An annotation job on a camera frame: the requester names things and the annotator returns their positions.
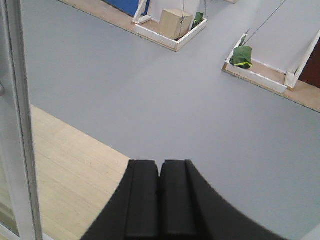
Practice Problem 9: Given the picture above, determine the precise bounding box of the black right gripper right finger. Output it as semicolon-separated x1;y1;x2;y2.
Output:
159;160;282;240

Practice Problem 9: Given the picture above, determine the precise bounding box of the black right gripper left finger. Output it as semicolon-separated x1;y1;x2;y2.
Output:
82;160;159;240

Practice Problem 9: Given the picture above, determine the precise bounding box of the white sliding transparent door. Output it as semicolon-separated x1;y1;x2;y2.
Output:
0;0;43;240

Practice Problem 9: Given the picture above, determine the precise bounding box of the green sandbag near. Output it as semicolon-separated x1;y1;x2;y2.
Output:
229;46;253;69

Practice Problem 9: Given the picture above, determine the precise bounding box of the green sandbag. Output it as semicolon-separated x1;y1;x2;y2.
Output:
229;46;253;69
191;12;204;30

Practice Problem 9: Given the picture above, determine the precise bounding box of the brown wooden panel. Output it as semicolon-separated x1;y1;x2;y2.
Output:
299;43;320;88

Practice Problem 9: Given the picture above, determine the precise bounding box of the light wooden box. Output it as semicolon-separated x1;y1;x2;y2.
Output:
158;9;194;40

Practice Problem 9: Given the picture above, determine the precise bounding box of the green sandbag far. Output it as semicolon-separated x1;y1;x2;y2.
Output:
191;12;204;30

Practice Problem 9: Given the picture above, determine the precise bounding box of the blue board panel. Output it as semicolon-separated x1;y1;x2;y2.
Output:
102;0;141;17

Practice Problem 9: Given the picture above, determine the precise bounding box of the white wooden frame right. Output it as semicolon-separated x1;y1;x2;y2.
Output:
221;32;320;94

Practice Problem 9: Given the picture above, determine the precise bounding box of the white wooden base frame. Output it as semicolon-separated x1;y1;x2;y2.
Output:
131;0;208;52

